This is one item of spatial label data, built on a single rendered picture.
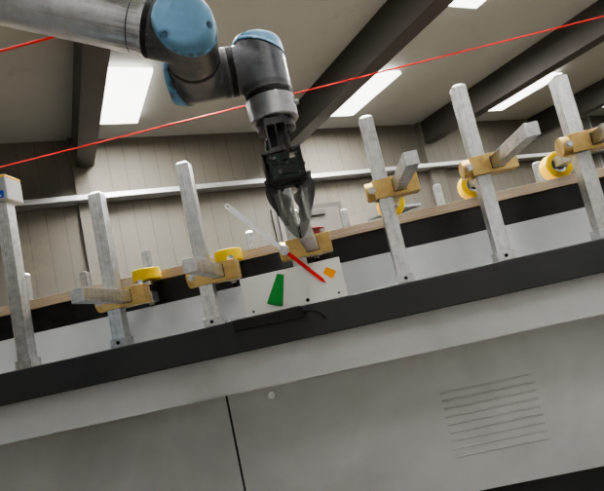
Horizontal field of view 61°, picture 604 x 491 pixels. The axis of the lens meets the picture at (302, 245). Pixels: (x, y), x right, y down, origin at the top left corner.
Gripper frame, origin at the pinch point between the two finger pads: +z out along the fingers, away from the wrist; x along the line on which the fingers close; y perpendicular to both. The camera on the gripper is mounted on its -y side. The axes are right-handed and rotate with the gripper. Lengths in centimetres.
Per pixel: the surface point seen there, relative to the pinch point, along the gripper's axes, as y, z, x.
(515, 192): -57, -6, 62
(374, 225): -58, -6, 20
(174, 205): -554, -156, -170
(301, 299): -36.9, 11.2, -4.4
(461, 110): -36, -27, 46
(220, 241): -579, -100, -125
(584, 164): -36, -6, 71
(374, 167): -36.9, -17.8, 21.2
